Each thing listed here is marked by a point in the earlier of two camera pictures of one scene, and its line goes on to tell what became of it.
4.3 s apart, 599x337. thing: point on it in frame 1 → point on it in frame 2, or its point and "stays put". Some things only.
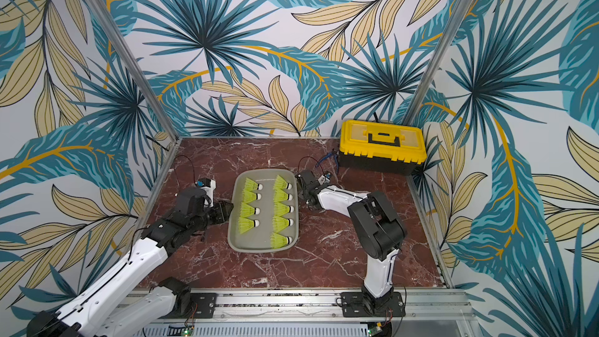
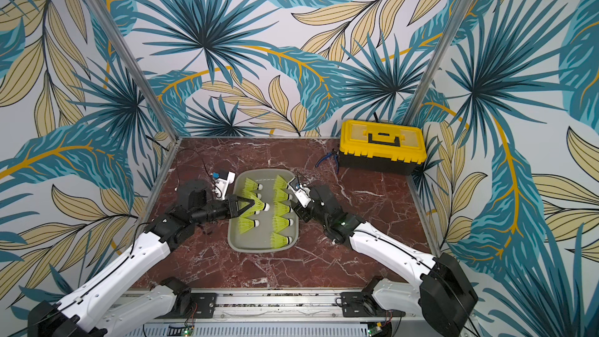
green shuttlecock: (281, 209) stays put
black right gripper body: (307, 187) → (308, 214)
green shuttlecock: (280, 196) stays put
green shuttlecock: (248, 196) stays put
